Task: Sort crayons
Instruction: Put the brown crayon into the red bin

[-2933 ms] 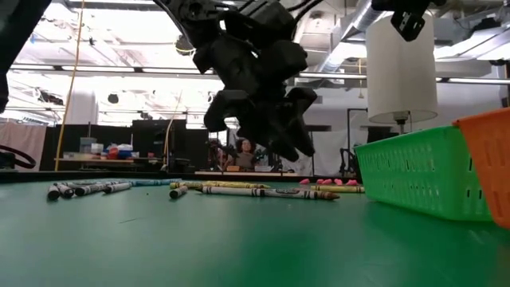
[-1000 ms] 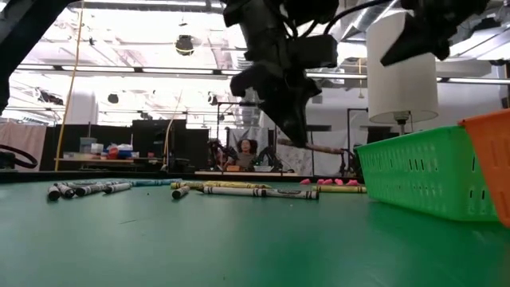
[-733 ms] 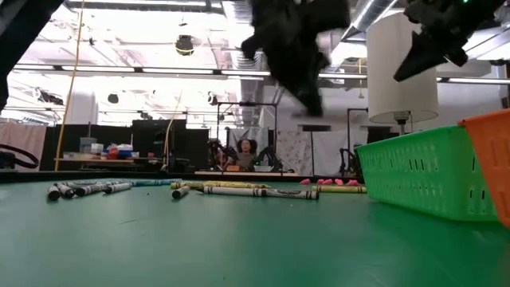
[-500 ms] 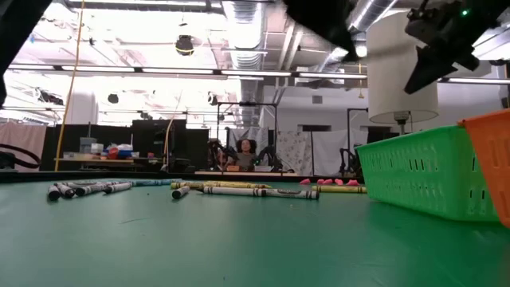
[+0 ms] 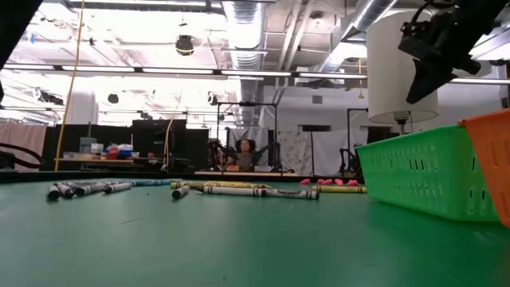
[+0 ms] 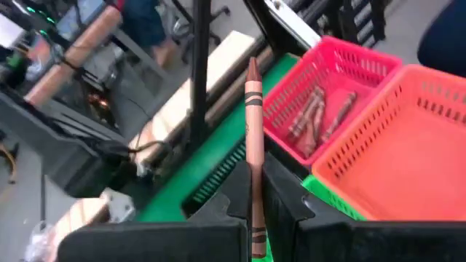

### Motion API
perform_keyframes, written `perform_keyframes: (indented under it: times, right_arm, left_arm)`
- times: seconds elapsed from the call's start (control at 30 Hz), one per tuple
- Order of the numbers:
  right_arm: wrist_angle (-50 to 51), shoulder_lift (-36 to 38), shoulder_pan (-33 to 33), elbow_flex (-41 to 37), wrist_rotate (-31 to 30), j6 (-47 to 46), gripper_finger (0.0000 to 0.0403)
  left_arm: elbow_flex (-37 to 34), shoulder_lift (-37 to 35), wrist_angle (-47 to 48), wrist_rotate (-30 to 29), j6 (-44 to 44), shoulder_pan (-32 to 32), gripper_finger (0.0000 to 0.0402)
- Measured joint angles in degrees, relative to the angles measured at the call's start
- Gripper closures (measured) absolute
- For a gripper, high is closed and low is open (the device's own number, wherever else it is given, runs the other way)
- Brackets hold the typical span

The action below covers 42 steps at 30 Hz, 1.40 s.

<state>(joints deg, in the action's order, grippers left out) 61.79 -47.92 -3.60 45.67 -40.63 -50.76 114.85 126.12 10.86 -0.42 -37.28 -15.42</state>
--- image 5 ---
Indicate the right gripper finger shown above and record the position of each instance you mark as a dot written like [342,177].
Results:
[428,79]

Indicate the black background robot arm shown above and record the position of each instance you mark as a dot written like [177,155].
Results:
[273,153]
[350,161]

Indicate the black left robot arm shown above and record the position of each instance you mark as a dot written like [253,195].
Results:
[12,24]

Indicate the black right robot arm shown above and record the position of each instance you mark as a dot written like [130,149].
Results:
[490,12]

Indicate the white shade wooden base lamp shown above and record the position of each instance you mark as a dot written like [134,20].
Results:
[388,60]

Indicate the green plastic basket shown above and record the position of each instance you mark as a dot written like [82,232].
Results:
[418,175]

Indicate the orange plastic basket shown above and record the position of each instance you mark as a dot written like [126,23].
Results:
[494,159]

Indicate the plain white sheet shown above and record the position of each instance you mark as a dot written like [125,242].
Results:
[330,151]

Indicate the patterned white sheet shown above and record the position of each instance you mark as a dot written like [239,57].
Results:
[295,149]

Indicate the wooden background table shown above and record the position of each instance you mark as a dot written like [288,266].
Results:
[259,174]

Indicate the person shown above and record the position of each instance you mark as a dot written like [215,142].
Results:
[244,149]

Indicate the black ceiling dome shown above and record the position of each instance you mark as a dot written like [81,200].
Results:
[184,44]

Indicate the green table mat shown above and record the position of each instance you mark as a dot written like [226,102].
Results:
[239,239]

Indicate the long ceiling light bar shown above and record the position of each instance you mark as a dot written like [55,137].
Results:
[179,71]

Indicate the blue crayon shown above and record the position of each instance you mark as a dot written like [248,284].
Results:
[153,182]

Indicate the blue box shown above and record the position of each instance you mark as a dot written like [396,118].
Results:
[125,153]

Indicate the red container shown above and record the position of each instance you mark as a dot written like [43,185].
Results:
[113,153]

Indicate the wooden workbench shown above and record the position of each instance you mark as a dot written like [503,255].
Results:
[95,161]

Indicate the gray storage bin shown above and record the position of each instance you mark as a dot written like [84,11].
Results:
[87,143]

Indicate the pink curtain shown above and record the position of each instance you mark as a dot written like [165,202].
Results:
[24,139]

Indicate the silver ventilation duct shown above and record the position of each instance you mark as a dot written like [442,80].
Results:
[370,12]
[245,40]

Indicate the black partition wall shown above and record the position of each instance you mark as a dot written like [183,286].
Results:
[71,137]

